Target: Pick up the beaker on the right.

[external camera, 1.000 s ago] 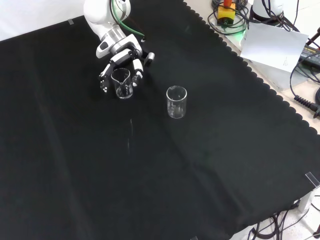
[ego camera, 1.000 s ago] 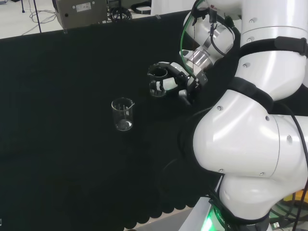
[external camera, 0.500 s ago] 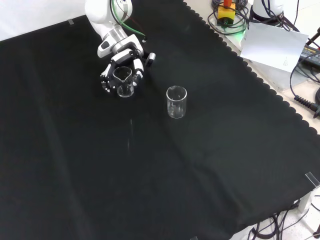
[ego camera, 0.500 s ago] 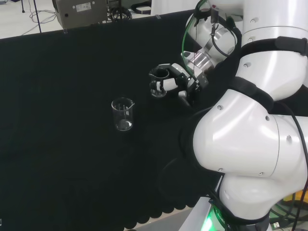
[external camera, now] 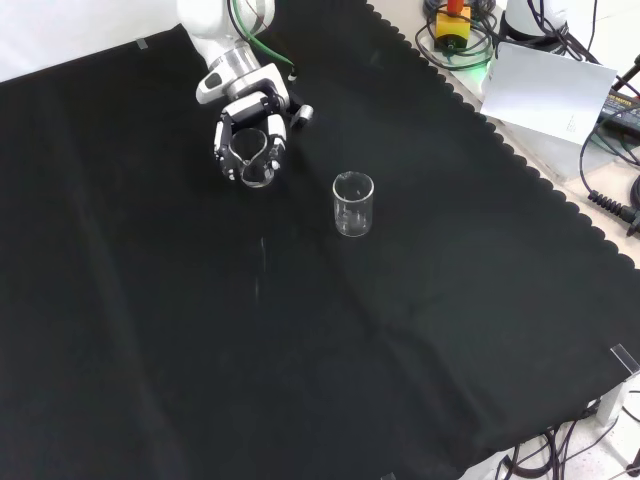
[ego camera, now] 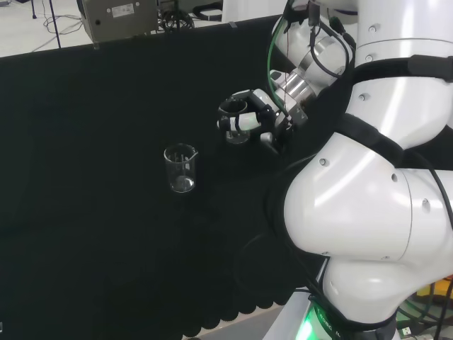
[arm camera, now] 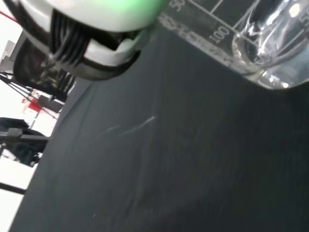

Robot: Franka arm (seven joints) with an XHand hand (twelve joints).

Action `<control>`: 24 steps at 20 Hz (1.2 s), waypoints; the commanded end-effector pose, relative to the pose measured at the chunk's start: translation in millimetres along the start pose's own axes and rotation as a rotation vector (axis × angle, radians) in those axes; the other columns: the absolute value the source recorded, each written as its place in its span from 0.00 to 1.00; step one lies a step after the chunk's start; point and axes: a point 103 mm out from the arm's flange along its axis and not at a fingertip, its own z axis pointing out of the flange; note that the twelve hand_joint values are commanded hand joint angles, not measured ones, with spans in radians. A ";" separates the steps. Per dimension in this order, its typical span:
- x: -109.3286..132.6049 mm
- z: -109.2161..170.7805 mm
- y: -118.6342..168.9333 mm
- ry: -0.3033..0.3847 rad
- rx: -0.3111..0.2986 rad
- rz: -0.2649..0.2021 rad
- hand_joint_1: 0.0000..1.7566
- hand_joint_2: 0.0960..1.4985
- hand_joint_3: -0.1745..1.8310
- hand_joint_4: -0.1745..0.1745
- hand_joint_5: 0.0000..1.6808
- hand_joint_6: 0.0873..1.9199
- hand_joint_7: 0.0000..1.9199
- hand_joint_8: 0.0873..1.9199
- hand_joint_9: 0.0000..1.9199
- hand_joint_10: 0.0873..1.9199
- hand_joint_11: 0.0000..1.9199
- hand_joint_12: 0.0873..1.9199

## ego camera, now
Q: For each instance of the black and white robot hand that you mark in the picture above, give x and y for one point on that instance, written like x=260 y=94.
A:
x=263 y=115

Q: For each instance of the clear glass beaker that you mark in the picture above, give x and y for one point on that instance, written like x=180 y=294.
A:
x=237 y=138
x=181 y=184

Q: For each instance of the clear cloth clip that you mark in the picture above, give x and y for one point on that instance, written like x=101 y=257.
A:
x=96 y=46
x=232 y=25

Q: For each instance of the grey metal box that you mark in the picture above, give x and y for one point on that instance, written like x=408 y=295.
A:
x=120 y=17

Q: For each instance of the black bench cloth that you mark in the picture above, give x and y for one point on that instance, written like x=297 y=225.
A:
x=88 y=177

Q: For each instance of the black tripod leg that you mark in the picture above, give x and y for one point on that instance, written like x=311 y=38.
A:
x=54 y=25

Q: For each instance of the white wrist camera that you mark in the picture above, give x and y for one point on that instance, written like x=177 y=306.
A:
x=276 y=76

